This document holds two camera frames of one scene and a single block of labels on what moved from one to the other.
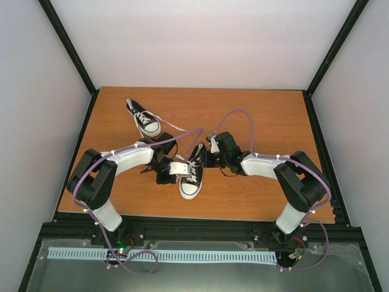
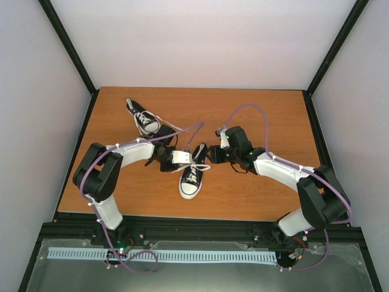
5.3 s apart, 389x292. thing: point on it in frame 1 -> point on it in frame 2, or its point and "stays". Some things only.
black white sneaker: (190, 185) stays
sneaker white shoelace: (193, 178) stays
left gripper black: (161, 180) -> (165, 168)
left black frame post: (69, 47) stays
